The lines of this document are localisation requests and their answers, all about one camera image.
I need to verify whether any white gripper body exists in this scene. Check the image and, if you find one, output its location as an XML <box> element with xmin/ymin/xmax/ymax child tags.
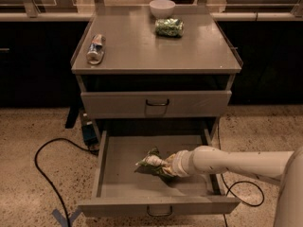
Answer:
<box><xmin>171</xmin><ymin>150</ymin><xmax>195</xmax><ymax>177</ymax></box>

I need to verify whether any white bowl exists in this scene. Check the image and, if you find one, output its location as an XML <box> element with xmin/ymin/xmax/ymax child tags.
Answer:
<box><xmin>149</xmin><ymin>0</ymin><xmax>175</xmax><ymax>19</ymax></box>

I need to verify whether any black upper drawer handle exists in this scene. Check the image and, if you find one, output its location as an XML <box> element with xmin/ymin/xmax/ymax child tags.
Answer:
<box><xmin>145</xmin><ymin>99</ymin><xmax>170</xmax><ymax>107</ymax></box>

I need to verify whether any black cable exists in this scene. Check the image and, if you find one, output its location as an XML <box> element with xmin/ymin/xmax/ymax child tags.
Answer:
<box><xmin>216</xmin><ymin>123</ymin><xmax>265</xmax><ymax>227</ymax></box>
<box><xmin>34</xmin><ymin>137</ymin><xmax>100</xmax><ymax>227</ymax></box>

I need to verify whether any black cable right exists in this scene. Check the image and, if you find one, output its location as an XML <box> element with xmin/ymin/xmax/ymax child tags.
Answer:
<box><xmin>216</xmin><ymin>123</ymin><xmax>265</xmax><ymax>227</ymax></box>

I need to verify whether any closed grey upper drawer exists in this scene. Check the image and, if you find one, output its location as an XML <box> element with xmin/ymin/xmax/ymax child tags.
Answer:
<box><xmin>81</xmin><ymin>91</ymin><xmax>231</xmax><ymax>119</ymax></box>

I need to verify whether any crushed plastic water bottle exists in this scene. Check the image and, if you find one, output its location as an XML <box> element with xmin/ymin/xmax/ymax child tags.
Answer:
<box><xmin>86</xmin><ymin>34</ymin><xmax>106</xmax><ymax>65</ymax></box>

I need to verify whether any grey drawer cabinet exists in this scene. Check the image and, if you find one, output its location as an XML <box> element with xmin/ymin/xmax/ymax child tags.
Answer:
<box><xmin>72</xmin><ymin>6</ymin><xmax>241</xmax><ymax>137</ymax></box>

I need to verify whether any blue power adapter box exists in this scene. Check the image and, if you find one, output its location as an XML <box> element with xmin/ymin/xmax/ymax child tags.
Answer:
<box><xmin>81</xmin><ymin>124</ymin><xmax>98</xmax><ymax>146</ymax></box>

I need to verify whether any green jalapeno chip bag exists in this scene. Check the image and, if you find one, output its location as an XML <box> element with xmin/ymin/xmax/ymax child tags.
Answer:
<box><xmin>136</xmin><ymin>148</ymin><xmax>172</xmax><ymax>178</ymax></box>

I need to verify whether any black cable left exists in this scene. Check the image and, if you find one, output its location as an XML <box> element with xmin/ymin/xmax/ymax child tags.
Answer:
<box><xmin>34</xmin><ymin>137</ymin><xmax>100</xmax><ymax>227</ymax></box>

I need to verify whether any black drawer handle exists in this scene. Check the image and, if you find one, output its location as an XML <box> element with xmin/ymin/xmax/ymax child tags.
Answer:
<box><xmin>147</xmin><ymin>205</ymin><xmax>173</xmax><ymax>218</ymax></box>
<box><xmin>145</xmin><ymin>99</ymin><xmax>170</xmax><ymax>107</ymax></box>

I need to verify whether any black middle drawer handle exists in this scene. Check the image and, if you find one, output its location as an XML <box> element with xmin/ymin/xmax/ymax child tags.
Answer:
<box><xmin>147</xmin><ymin>205</ymin><xmax>173</xmax><ymax>218</ymax></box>

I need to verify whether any blue tape cross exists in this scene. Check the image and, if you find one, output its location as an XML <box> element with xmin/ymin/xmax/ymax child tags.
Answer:
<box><xmin>52</xmin><ymin>208</ymin><xmax>81</xmax><ymax>227</ymax></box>

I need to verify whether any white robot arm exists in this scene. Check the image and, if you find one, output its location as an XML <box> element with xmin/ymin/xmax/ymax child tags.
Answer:
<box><xmin>165</xmin><ymin>146</ymin><xmax>303</xmax><ymax>227</ymax></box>

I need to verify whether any open grey middle drawer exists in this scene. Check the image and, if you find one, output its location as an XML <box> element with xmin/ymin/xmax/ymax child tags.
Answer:
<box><xmin>79</xmin><ymin>131</ymin><xmax>240</xmax><ymax>218</ymax></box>

